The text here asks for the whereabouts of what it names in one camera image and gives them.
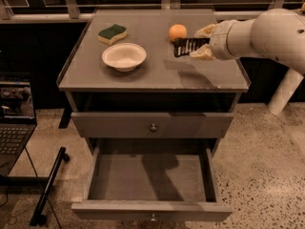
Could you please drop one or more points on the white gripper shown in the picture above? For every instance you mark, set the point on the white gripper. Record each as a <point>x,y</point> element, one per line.
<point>219,41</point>

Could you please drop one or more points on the black rxbar chocolate bar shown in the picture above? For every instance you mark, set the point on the black rxbar chocolate bar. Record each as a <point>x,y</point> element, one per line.
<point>184,46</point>

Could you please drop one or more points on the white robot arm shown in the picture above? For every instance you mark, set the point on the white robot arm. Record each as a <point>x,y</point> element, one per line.
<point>277,34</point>

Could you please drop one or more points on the grey drawer cabinet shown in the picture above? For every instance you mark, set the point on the grey drawer cabinet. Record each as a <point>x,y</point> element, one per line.
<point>163,83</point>

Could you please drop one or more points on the closed top drawer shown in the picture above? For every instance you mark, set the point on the closed top drawer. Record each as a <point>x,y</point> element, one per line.
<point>152,125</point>

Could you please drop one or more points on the open middle drawer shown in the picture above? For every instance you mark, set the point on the open middle drawer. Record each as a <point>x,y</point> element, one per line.
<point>155,186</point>

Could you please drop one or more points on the orange fruit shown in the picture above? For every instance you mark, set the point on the orange fruit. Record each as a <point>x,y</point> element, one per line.
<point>177,31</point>

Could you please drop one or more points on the white bowl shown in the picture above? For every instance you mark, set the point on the white bowl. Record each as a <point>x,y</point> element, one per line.
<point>124,57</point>

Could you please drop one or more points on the green yellow sponge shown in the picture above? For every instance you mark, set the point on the green yellow sponge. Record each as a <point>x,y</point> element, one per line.
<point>112,34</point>

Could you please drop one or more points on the metal window railing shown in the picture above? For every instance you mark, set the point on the metal window railing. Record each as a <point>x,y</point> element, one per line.
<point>76,10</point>

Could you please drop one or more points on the black laptop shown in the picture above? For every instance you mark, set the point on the black laptop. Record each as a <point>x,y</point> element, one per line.
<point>17,118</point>

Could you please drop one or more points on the black stand leg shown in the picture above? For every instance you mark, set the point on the black stand leg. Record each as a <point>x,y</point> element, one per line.
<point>37,217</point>

